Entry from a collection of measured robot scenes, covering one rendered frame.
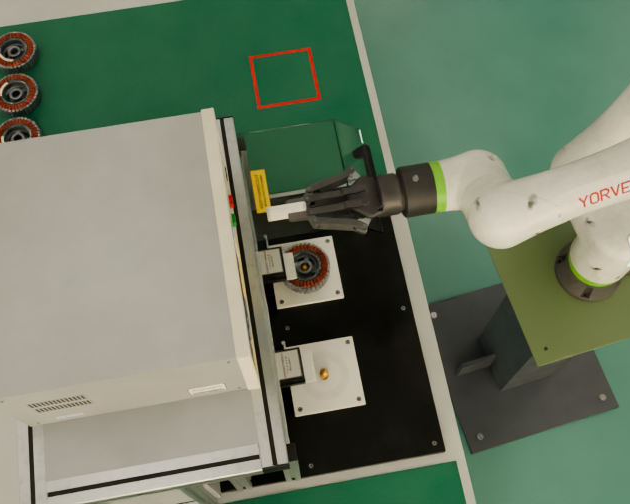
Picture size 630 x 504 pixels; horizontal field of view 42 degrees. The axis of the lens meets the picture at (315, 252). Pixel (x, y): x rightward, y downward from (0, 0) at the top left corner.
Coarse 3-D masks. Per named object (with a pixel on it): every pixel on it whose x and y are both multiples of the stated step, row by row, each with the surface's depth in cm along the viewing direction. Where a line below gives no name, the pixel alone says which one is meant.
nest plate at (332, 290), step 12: (312, 240) 185; (324, 240) 185; (312, 264) 183; (336, 264) 183; (300, 276) 182; (312, 276) 182; (336, 276) 182; (276, 288) 181; (288, 288) 181; (324, 288) 181; (336, 288) 181; (276, 300) 180; (288, 300) 180; (300, 300) 180; (312, 300) 180; (324, 300) 180
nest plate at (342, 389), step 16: (320, 352) 175; (336, 352) 175; (352, 352) 175; (320, 368) 174; (336, 368) 174; (352, 368) 174; (304, 384) 172; (320, 384) 172; (336, 384) 172; (352, 384) 172; (304, 400) 171; (320, 400) 171; (336, 400) 171; (352, 400) 171
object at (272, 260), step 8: (272, 248) 175; (280, 248) 175; (264, 256) 174; (272, 256) 174; (280, 256) 174; (288, 256) 178; (264, 264) 173; (272, 264) 173; (280, 264) 173; (288, 264) 178; (264, 272) 173; (272, 272) 173; (280, 272) 173; (288, 272) 177; (264, 280) 174; (272, 280) 174; (280, 280) 175
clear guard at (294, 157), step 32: (288, 128) 164; (320, 128) 164; (352, 128) 168; (256, 160) 161; (288, 160) 161; (320, 160) 161; (352, 160) 163; (288, 192) 158; (256, 224) 156; (288, 224) 156
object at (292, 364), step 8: (280, 352) 161; (288, 352) 161; (296, 352) 161; (304, 352) 165; (280, 360) 160; (288, 360) 160; (296, 360) 160; (304, 360) 164; (312, 360) 164; (280, 368) 160; (288, 368) 160; (296, 368) 160; (304, 368) 164; (312, 368) 164; (280, 376) 159; (288, 376) 159; (296, 376) 159; (304, 376) 159; (312, 376) 163; (280, 384) 160; (288, 384) 161; (296, 384) 161
